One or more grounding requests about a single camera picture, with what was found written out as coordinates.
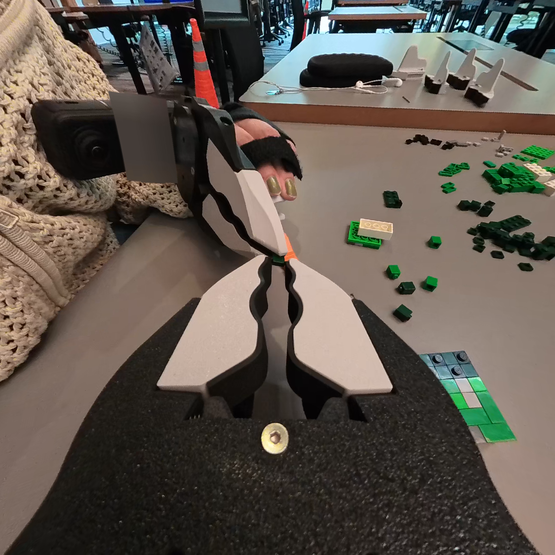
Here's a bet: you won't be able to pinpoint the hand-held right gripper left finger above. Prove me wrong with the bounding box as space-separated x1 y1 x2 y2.
157 257 268 399

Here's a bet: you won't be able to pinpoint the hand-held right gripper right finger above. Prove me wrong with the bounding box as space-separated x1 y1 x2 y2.
285 257 396 399

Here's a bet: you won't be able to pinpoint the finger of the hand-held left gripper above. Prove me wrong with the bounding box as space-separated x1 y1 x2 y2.
207 143 288 259

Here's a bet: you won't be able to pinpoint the green lego base, tan brick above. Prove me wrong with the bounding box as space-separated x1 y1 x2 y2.
346 218 394 250

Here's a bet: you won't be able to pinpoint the green pixel lego cube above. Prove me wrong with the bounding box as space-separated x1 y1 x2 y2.
418 349 517 445

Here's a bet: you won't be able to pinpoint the small black lego pieces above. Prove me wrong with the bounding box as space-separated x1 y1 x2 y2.
404 132 444 149

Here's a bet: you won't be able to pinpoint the scattered dark green lego pieces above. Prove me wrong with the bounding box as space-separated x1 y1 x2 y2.
382 189 555 323

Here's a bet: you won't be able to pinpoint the small grey lego pieces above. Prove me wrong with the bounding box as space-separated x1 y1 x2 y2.
443 129 513 158

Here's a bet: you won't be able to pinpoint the pile of bright green lego pieces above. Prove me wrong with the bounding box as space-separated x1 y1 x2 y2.
437 144 555 197

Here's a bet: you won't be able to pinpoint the person's left hand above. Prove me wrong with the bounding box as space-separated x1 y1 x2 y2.
221 103 303 203

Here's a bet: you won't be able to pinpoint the cream knit sweater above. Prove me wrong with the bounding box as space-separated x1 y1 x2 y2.
0 0 193 383

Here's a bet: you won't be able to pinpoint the orange traffic cone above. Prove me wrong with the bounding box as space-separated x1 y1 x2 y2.
188 17 220 110

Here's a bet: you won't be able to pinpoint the white earphones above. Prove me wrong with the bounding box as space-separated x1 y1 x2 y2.
260 76 405 99

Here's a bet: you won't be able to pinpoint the black oval case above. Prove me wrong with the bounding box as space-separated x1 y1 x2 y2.
299 53 394 88

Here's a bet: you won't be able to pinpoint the wooden background desk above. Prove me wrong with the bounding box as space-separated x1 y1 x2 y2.
327 4 431 36

